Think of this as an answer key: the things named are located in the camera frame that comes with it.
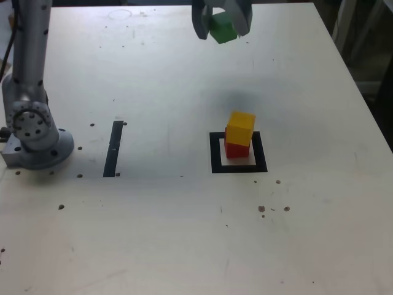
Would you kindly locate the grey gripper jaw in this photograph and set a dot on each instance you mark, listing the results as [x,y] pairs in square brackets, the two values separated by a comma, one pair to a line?
[199,21]
[242,18]

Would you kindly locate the green cube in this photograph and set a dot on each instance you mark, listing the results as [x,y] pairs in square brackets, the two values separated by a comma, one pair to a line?
[222,30]

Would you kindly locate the yellow cube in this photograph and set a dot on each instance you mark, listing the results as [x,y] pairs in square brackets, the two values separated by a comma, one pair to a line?
[241,129]

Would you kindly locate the red cube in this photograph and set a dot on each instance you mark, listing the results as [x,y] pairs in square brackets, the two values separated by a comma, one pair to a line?
[236,151]

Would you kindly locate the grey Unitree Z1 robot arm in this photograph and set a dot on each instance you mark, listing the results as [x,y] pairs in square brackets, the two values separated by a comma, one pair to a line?
[29,46]

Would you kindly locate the black tape square outline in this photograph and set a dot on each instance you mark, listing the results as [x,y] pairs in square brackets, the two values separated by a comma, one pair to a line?
[215,159]

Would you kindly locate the black tape strip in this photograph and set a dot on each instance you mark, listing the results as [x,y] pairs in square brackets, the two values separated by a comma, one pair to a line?
[112,153]

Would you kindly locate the white metal frame legs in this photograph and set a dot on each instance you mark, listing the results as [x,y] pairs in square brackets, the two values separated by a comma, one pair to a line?
[379,17]

